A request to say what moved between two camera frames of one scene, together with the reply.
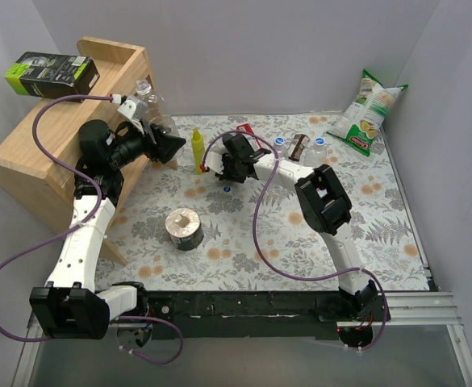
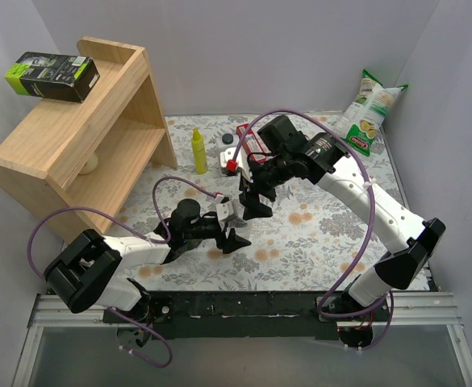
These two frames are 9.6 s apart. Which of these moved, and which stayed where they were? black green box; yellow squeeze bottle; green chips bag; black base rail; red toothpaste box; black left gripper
Moved: black left gripper
Stayed: red toothpaste box; green chips bag; black green box; yellow squeeze bottle; black base rail
